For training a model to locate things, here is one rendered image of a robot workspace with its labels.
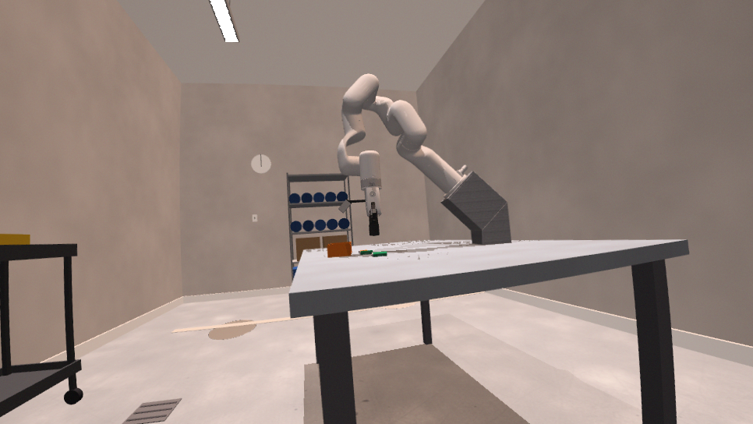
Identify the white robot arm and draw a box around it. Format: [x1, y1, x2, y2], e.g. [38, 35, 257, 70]
[338, 74, 468, 199]

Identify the orange open bin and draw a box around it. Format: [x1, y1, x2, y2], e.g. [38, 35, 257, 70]
[327, 242, 352, 258]

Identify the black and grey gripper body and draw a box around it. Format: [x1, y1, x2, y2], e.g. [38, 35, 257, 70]
[361, 186, 382, 217]

